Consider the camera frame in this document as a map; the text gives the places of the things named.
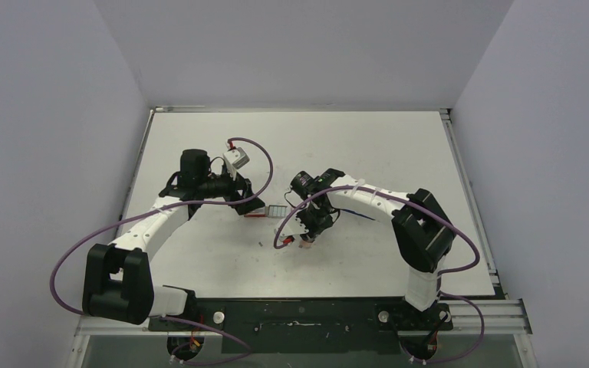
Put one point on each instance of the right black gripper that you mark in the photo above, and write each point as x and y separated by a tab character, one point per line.
313	226

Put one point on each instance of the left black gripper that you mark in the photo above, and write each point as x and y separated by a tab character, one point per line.
239	184

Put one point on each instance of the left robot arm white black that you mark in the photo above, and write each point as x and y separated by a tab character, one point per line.
118	284

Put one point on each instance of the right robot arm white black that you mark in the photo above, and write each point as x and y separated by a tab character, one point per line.
419	224

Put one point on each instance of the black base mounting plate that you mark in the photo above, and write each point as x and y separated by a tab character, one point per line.
322	325

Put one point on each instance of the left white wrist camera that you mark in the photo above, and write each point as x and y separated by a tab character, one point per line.
234	160

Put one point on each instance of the aluminium frame rail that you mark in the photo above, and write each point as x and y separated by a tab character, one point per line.
502	317

